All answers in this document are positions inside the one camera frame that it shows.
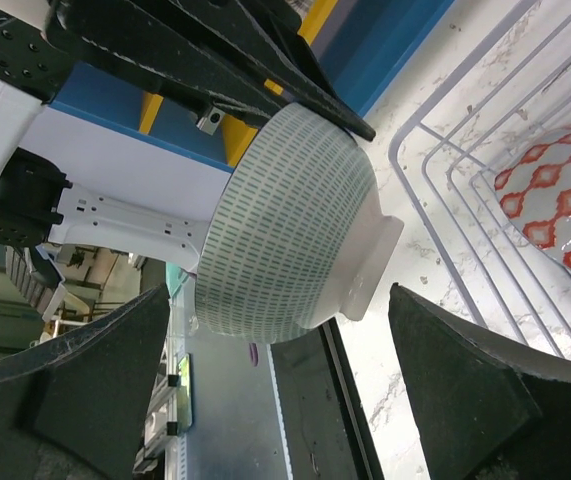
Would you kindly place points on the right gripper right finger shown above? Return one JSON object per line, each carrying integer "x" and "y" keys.
{"x": 486, "y": 407}

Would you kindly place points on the clear wire dish rack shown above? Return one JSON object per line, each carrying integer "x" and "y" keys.
{"x": 485, "y": 165}

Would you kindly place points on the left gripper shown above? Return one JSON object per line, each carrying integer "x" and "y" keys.
{"x": 111, "y": 52}

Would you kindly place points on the blue patterned bowl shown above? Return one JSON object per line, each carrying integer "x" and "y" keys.
{"x": 534, "y": 193}

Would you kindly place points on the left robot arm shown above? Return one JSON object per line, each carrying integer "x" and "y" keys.
{"x": 39, "y": 204}

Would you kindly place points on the blue pink bookshelf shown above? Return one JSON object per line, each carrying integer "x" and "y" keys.
{"x": 361, "y": 45}

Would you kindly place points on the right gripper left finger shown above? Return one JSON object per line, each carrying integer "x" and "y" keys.
{"x": 74, "y": 407}

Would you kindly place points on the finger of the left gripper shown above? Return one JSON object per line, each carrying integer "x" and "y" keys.
{"x": 276, "y": 65}

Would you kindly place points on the pale green bowl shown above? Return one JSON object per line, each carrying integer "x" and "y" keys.
{"x": 298, "y": 236}

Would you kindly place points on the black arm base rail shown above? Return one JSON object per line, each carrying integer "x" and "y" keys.
{"x": 325, "y": 426}

